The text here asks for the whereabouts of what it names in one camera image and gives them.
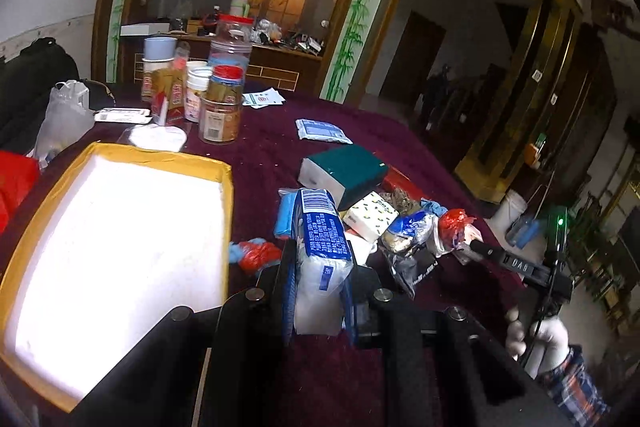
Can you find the blue white tissue pack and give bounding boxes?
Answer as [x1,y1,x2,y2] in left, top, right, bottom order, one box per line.
[293,188,354,336]

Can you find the red plastic bag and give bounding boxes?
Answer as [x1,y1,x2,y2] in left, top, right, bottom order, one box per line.
[438,209,475,251]

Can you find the plaid shirt right forearm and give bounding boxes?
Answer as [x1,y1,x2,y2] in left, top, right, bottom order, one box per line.
[536,345,611,427]

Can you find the white gloved right hand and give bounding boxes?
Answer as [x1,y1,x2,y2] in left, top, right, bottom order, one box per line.
[506,308,570,378]

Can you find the red blue crumpled bag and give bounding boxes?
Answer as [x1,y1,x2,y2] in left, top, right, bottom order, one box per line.
[229,237,282,277]

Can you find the blue red sponge pack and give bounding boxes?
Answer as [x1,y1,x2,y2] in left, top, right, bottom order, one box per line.
[273,188,297,239]

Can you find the black foil pouch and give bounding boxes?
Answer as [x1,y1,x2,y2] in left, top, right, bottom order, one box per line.
[382,246,437,299]

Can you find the dark red velvet tablecloth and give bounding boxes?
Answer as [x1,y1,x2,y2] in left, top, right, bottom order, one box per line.
[0,81,526,427]

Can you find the white leaf pattern tissue pack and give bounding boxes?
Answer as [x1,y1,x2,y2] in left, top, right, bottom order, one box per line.
[343,192,399,243]

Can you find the white bucket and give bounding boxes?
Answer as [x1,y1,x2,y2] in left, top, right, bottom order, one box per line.
[487,190,527,234]

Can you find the green white tissue box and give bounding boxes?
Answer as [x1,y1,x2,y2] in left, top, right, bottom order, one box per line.
[298,145,388,210]

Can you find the blue rubber glove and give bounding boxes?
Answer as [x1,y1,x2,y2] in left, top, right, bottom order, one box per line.
[420,198,448,217]

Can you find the light blue wipes packet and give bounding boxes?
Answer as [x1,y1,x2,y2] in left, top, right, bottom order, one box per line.
[295,119,352,145]

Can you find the brown label tin can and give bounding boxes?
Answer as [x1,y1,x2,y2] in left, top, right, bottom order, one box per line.
[198,95,242,144]

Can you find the white paper packets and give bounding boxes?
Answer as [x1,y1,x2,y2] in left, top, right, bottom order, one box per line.
[242,88,285,109]

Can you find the yellow rimmed white tray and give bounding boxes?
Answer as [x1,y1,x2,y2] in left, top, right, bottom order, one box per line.
[1,142,233,412]

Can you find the white heart shaped dish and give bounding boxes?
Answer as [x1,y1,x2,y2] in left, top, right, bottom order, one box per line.
[128,124,186,152]

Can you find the wooden cabinet counter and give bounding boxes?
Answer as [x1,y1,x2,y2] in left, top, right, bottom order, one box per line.
[118,23,322,94]

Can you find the white yogurt cup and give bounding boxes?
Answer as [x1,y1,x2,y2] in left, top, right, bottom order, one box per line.
[184,61,212,122]

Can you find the red cigarette carton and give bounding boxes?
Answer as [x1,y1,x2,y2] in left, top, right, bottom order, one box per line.
[151,68,184,127]

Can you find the white remote control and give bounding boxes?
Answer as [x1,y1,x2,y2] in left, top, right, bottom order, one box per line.
[94,107,152,124]

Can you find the tall red lid plastic jar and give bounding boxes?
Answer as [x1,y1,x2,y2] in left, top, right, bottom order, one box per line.
[208,14,254,72]

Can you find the blue lid white jar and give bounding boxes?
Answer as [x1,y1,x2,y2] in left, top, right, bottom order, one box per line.
[141,36,177,102]

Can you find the translucent white plastic bag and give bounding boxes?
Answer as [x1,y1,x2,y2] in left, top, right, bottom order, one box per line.
[32,80,94,170]

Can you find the red gift bag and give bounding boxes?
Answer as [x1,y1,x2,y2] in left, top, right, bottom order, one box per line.
[0,150,40,232]

